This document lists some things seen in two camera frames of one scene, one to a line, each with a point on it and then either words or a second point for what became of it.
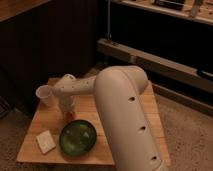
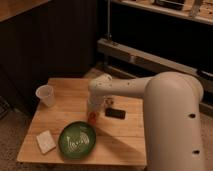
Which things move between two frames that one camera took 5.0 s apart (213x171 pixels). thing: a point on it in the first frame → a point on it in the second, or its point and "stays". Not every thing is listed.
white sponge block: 45,142 stays
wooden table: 50,118 stays
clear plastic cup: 44,95 stays
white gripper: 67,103 → 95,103
